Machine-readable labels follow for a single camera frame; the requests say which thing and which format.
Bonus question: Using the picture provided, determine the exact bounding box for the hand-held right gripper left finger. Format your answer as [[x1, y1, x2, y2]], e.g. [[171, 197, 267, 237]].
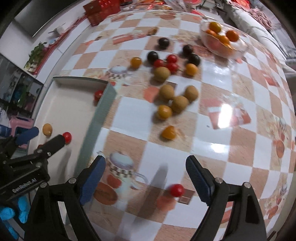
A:
[[24, 155, 107, 241]]

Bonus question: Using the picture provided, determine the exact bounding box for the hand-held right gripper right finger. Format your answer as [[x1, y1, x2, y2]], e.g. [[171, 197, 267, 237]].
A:
[[186, 155, 269, 241]]

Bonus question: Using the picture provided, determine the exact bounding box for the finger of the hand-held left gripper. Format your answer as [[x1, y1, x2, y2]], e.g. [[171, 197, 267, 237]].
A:
[[10, 126, 40, 149], [34, 134, 66, 161]]

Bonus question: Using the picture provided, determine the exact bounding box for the white tray with green rim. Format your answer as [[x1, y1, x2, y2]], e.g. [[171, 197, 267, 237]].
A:
[[29, 76, 119, 183]]

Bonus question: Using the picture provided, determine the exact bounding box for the person's left hand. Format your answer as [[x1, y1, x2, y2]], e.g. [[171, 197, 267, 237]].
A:
[[0, 197, 31, 240]]

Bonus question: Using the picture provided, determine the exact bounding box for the pink plastic stool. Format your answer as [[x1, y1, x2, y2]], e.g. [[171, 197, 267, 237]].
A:
[[9, 117, 36, 149]]

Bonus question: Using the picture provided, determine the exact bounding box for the checked printed tablecloth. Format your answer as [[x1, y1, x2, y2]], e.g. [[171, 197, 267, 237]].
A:
[[53, 9, 296, 241]]

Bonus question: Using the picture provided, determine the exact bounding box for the dark glass cabinet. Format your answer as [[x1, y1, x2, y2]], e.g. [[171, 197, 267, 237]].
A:
[[0, 55, 45, 116]]

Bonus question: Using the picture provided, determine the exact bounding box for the brown longan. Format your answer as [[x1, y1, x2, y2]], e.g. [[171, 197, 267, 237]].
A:
[[171, 96, 190, 114], [159, 84, 175, 101], [184, 85, 199, 102], [154, 66, 171, 82]]

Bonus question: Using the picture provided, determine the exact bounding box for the green potted plant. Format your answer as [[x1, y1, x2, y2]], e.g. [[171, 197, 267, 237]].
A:
[[24, 42, 48, 70]]

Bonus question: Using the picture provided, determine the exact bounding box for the dark television screen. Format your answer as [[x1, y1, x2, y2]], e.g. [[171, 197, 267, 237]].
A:
[[13, 0, 93, 38]]

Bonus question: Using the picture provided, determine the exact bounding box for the black grape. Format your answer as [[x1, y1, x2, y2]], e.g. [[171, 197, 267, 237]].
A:
[[188, 54, 201, 66], [158, 37, 170, 49], [147, 51, 159, 64], [182, 44, 194, 56]]

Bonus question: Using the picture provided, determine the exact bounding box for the red gift box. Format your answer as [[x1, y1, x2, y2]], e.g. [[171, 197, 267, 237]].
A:
[[83, 2, 103, 16], [88, 13, 104, 27]]

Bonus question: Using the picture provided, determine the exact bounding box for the clear glass bowl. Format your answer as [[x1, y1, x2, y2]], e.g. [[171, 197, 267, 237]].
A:
[[199, 19, 250, 59]]

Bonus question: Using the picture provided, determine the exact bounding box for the white sofa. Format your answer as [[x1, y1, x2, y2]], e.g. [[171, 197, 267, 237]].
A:
[[222, 5, 292, 70]]

